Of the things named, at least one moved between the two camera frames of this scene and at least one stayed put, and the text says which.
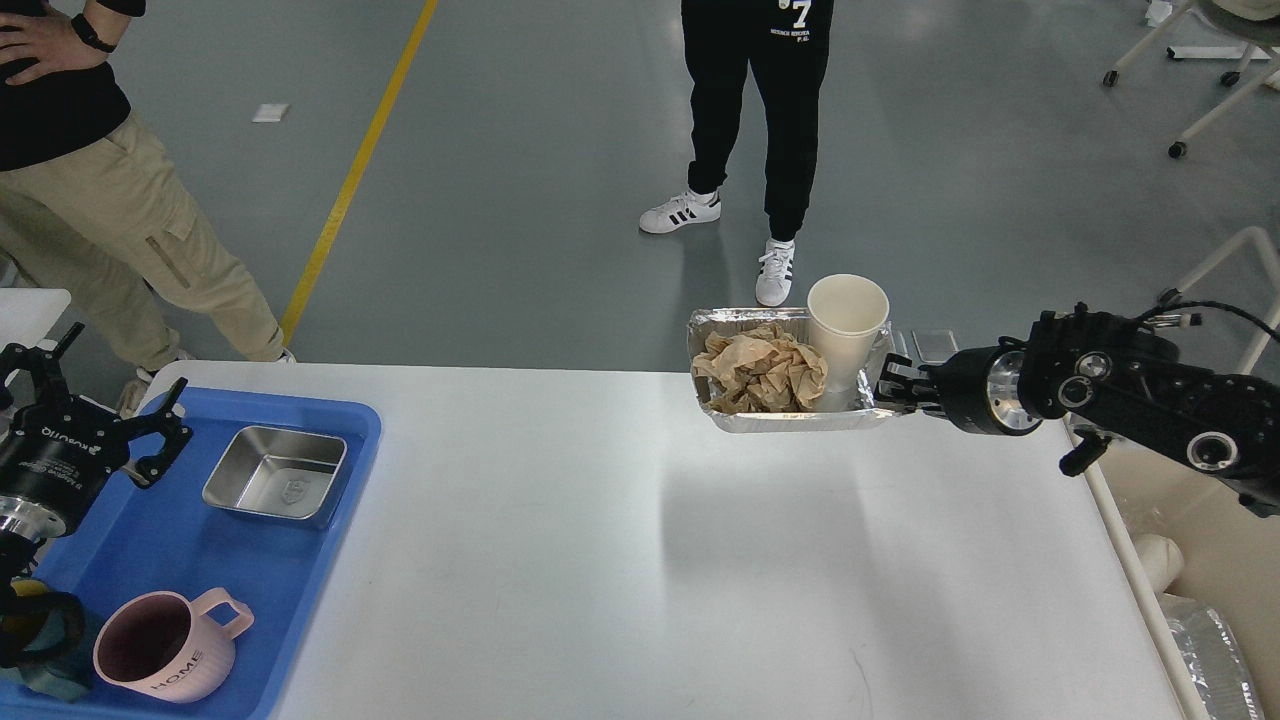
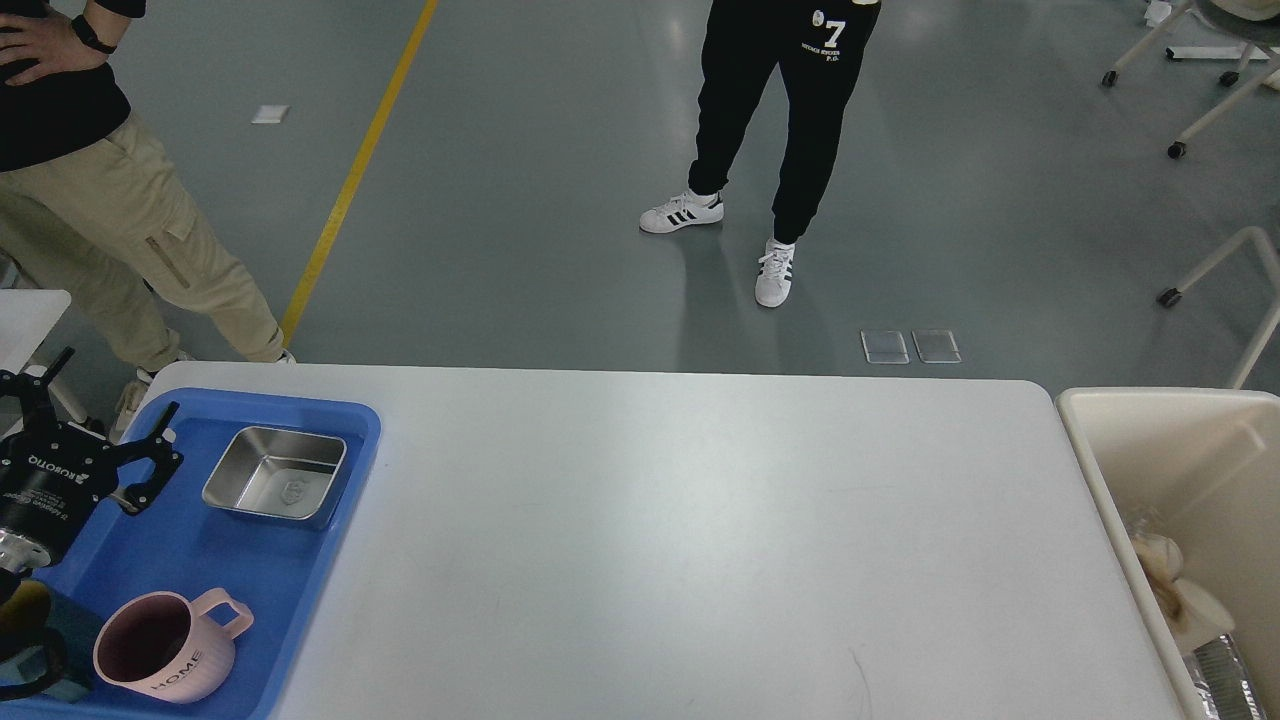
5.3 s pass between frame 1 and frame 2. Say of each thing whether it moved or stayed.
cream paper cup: moved
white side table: stayed
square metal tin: stayed
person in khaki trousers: stayed
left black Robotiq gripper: moved
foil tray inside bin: stayed
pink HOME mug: stayed
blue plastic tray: stayed
